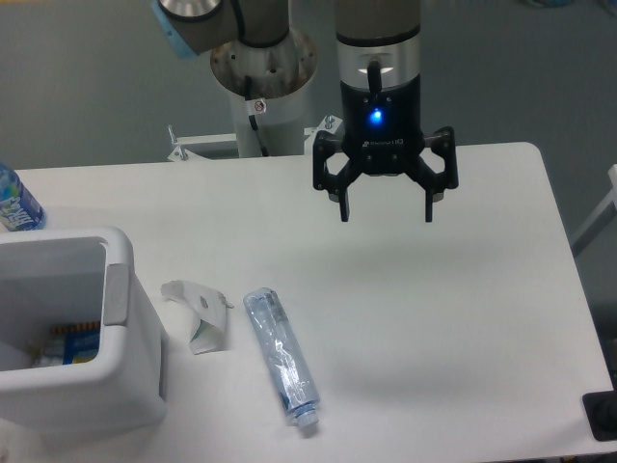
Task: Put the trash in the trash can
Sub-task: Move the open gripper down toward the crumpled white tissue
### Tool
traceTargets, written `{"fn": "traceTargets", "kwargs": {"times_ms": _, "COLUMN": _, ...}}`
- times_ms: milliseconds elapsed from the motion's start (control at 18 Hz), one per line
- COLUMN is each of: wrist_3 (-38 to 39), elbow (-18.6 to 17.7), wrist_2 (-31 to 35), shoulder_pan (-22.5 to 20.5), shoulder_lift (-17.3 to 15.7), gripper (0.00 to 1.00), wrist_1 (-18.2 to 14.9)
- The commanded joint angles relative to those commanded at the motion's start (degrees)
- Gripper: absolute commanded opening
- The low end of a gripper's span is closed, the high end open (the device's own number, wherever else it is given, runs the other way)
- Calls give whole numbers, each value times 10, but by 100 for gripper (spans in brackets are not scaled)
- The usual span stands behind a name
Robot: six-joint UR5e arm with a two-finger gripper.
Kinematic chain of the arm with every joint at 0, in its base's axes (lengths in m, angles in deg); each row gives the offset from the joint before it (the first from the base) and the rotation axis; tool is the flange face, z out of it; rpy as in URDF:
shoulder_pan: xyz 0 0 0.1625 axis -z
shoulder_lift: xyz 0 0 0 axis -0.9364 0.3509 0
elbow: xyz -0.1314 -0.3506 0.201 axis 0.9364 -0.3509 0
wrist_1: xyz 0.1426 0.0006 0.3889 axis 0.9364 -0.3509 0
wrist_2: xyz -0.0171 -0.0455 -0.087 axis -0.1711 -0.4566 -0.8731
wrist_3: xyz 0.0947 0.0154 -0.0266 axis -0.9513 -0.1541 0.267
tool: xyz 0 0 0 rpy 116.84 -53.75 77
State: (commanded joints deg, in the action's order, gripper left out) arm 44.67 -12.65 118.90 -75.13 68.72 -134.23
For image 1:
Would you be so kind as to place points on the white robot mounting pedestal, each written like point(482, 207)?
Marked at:
point(268, 92)

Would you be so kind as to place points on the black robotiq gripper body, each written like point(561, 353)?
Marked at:
point(381, 131)

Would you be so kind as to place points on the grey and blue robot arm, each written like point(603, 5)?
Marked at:
point(377, 46)

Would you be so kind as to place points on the white metal base bracket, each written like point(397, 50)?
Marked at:
point(224, 146)

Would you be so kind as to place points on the blue labelled water bottle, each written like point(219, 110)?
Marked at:
point(20, 211)

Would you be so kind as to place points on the crushed clear plastic bottle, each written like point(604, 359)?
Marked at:
point(283, 357)

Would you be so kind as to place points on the white frame at right edge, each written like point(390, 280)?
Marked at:
point(597, 220)

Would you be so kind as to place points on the blue yellow package in bin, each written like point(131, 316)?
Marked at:
point(69, 344)

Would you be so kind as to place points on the white plastic trash can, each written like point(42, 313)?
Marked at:
point(60, 277)

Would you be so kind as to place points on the white paper carton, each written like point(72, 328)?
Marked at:
point(210, 313)

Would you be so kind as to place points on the black object at table edge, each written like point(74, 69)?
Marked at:
point(600, 408)

